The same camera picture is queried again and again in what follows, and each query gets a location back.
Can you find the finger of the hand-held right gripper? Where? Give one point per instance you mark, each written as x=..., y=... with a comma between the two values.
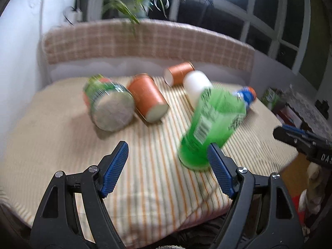
x=293, y=137

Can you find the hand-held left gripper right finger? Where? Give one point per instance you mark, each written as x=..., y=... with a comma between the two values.
x=220, y=172

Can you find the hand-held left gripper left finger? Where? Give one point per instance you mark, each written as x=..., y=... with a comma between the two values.
x=115, y=168

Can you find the large orange paper cup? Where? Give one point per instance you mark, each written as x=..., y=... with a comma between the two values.
x=146, y=97

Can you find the white cup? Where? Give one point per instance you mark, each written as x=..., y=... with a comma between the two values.
x=195, y=85

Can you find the small orange paper cup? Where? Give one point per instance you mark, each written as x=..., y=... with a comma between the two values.
x=179, y=73

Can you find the person's right hand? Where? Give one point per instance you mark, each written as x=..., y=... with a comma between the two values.
x=312, y=184

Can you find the red box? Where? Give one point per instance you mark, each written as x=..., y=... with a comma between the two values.
x=288, y=115

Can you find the patterned side table cloth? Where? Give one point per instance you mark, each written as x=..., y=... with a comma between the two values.
x=308, y=111

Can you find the green carton box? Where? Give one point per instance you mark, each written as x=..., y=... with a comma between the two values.
x=271, y=97

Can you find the green plastic bottle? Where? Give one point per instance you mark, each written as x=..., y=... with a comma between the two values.
x=211, y=127

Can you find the striped beige blanket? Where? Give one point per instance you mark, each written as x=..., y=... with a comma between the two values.
x=64, y=140

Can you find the blue orange bottle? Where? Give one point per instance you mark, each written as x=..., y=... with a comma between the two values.
x=246, y=97

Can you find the green labelled can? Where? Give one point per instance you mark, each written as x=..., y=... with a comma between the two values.
x=110, y=103

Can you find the white framed window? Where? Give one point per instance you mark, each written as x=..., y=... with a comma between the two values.
x=259, y=13

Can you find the plaid headboard cushion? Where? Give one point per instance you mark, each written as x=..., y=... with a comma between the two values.
x=155, y=42

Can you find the green potted plant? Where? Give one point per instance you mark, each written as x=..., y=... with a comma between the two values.
x=134, y=0

